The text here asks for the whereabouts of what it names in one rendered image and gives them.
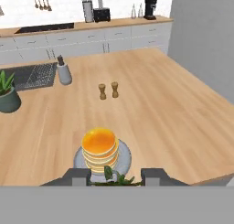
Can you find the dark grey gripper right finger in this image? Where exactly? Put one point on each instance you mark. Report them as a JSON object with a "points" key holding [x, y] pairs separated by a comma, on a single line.
{"points": [[154, 174]]}

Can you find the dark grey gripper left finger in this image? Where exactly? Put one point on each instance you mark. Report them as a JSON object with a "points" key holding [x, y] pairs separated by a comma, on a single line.
{"points": [[79, 174]]}

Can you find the golden pancake stack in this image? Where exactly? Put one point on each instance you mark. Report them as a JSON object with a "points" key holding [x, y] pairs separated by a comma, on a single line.
{"points": [[99, 150]]}

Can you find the grey round plate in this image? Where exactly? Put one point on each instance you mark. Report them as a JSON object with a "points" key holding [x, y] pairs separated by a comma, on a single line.
{"points": [[124, 159]]}

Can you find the green leafy plant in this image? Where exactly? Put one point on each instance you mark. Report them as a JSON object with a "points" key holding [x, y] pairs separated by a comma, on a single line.
{"points": [[117, 178]]}

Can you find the wooden salt shaker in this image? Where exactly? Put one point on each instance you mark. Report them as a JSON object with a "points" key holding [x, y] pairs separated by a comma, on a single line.
{"points": [[102, 91]]}

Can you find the wooden pepper shaker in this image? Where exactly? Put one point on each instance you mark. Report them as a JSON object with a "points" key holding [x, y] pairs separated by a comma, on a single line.
{"points": [[114, 89]]}

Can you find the grey soap dispenser bottle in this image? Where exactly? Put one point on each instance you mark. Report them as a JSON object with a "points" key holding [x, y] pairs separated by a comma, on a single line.
{"points": [[63, 71]]}

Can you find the potted plant in green pot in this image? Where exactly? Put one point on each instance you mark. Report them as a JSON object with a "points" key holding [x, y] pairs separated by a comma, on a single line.
{"points": [[7, 96]]}

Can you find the white base cupboard run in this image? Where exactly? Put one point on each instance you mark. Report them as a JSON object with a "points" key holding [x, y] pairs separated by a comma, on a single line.
{"points": [[88, 41]]}

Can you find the black hob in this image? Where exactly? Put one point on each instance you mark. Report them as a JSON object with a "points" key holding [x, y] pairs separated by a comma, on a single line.
{"points": [[45, 27]]}

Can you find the black toaster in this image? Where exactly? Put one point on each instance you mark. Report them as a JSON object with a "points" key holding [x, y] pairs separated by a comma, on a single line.
{"points": [[101, 14]]}

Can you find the silver paper towel canister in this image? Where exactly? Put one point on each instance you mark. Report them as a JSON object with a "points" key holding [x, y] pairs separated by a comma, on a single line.
{"points": [[88, 11]]}

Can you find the clear glass bottle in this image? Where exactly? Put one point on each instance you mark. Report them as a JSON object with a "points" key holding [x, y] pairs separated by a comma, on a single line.
{"points": [[140, 11], [133, 12]]}

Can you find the black coffee machine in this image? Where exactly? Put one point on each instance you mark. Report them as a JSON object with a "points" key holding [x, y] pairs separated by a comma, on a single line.
{"points": [[150, 7]]}

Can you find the hanging kitchen utensil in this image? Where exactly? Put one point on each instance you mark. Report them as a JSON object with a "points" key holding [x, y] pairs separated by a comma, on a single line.
{"points": [[40, 2], [35, 1], [48, 2], [44, 1]]}

